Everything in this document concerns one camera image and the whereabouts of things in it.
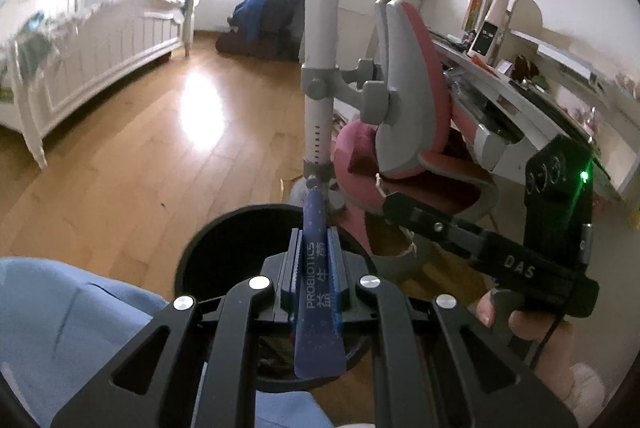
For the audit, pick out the person's right hand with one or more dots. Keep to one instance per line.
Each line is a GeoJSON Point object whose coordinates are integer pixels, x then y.
{"type": "Point", "coordinates": [555, 353]}

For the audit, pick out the white grey adjustable pole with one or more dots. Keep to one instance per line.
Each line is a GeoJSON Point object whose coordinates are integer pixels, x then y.
{"type": "Point", "coordinates": [320, 38]}

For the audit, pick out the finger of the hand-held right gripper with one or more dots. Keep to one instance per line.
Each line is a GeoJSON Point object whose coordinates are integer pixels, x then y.
{"type": "Point", "coordinates": [430, 223]}

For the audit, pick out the black digital clock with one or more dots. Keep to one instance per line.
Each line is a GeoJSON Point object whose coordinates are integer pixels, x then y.
{"type": "Point", "coordinates": [484, 39]}

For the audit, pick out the pale bedding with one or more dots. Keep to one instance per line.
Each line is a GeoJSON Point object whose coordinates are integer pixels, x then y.
{"type": "Point", "coordinates": [35, 26]}

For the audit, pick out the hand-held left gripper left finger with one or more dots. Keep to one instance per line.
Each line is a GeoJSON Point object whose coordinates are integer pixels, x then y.
{"type": "Point", "coordinates": [297, 253]}

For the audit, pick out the blue stick packet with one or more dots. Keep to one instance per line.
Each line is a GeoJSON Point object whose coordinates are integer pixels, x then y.
{"type": "Point", "coordinates": [320, 308]}

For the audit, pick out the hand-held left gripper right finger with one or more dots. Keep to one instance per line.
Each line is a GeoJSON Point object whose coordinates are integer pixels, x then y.
{"type": "Point", "coordinates": [335, 243]}

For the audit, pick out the blue clothes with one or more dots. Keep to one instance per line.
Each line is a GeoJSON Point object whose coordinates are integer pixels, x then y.
{"type": "Point", "coordinates": [250, 11]}

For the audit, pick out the white cabinet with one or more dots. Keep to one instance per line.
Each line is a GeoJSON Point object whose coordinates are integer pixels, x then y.
{"type": "Point", "coordinates": [360, 8]}

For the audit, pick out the black trash bin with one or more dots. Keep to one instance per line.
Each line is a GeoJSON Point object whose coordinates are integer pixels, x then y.
{"type": "Point", "coordinates": [225, 238]}

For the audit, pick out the dark armchair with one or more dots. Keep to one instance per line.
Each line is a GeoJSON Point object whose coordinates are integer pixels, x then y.
{"type": "Point", "coordinates": [265, 33]}

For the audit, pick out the white wooden bed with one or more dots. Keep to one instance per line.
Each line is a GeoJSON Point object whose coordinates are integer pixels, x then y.
{"type": "Point", "coordinates": [100, 43]}

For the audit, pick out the white study desk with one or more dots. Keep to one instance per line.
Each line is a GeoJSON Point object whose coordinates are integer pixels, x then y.
{"type": "Point", "coordinates": [545, 108]}

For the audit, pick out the pink grey chair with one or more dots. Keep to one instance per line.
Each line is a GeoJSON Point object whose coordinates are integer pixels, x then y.
{"type": "Point", "coordinates": [405, 83]}

